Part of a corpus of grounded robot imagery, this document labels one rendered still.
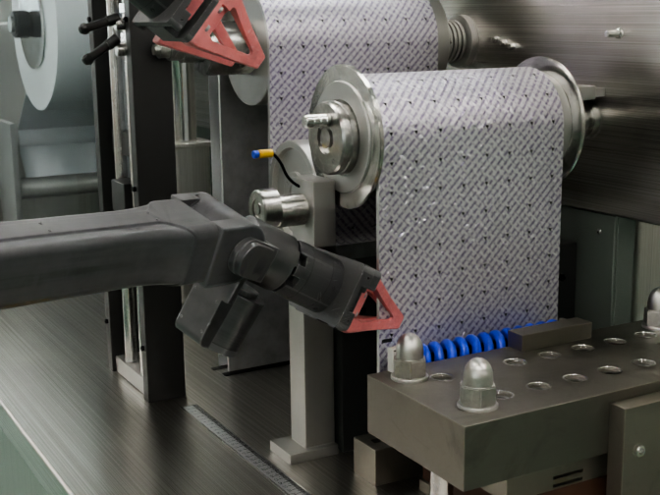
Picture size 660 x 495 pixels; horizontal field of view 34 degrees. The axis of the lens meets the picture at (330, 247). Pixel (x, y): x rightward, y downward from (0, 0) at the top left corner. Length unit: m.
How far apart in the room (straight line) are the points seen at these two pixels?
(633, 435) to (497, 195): 0.29
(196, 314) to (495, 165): 0.36
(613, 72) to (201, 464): 0.63
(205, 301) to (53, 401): 0.47
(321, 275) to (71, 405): 0.49
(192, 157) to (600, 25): 0.76
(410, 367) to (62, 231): 0.38
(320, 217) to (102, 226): 0.34
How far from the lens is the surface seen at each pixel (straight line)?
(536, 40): 1.38
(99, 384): 1.47
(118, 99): 1.41
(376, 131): 1.06
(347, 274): 1.04
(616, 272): 1.32
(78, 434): 1.31
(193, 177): 1.80
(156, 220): 0.88
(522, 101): 1.18
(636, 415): 1.04
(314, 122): 1.08
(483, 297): 1.17
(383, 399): 1.04
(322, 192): 1.12
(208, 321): 0.99
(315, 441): 1.20
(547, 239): 1.21
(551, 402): 1.00
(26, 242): 0.79
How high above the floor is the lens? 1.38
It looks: 12 degrees down
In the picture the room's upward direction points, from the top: 1 degrees counter-clockwise
